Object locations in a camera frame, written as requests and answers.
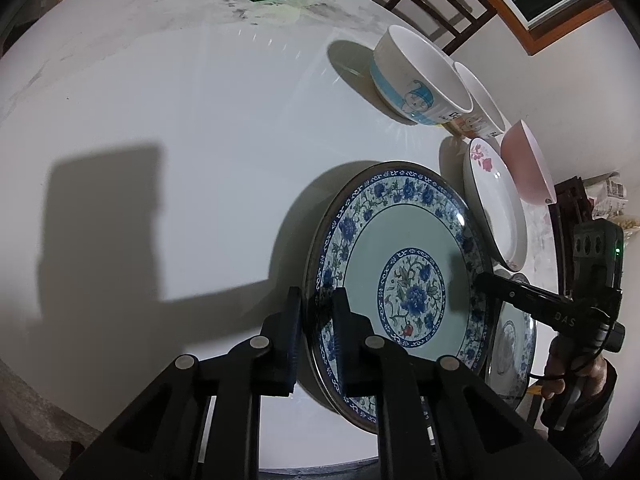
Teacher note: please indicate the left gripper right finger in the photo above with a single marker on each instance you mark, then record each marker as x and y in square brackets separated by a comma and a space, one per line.
[357, 349]

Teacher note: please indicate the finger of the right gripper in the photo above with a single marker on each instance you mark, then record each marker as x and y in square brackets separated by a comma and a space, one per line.
[541, 305]

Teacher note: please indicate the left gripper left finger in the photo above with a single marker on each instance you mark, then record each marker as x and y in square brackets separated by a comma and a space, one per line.
[277, 366]

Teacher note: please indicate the white plate pink flowers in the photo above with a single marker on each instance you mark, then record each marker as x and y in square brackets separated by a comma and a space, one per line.
[493, 199]

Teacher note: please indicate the large blue floral plate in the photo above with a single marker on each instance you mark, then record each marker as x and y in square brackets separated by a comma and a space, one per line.
[407, 250]

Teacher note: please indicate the white bowl blue dog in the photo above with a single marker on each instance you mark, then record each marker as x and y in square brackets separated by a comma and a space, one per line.
[417, 80]

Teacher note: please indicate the person's right hand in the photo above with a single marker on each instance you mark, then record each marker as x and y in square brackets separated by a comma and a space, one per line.
[594, 371]

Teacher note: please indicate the dark wooden shelf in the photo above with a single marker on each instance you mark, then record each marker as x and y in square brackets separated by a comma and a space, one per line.
[571, 209]

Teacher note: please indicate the snack bags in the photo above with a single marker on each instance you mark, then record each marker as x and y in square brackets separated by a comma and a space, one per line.
[608, 198]

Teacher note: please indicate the white bowl pink rabbit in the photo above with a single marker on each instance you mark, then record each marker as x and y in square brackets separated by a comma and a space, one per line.
[485, 119]

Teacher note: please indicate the dark wooden chair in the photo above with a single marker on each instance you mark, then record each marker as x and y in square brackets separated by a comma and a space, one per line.
[447, 23]

